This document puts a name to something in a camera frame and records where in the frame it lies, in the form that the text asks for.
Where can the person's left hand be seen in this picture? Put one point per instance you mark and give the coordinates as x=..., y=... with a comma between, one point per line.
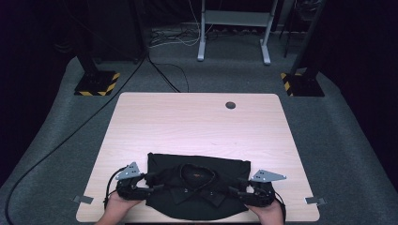
x=117, y=206

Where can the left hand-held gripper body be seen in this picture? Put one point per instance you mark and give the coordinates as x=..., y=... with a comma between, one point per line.
x=130, y=189

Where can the grey round table grommet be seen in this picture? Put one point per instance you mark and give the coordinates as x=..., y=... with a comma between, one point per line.
x=230, y=105

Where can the white metal desk frame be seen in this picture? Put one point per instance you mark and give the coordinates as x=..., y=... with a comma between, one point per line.
x=236, y=18

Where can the black stand with hazard-striped base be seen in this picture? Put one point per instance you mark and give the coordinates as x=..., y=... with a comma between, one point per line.
x=95, y=82
x=305, y=84

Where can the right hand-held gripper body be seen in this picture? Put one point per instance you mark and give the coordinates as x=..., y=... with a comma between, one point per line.
x=261, y=193

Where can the person's right hand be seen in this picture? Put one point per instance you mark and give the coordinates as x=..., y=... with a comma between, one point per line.
x=270, y=213

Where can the black cabinet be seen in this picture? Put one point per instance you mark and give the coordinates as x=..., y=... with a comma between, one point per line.
x=115, y=31

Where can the grey table edge tab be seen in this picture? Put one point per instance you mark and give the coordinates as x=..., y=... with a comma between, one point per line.
x=83, y=199
x=314, y=200

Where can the black button-up shirt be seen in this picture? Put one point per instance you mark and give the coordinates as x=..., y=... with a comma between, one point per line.
x=175, y=206

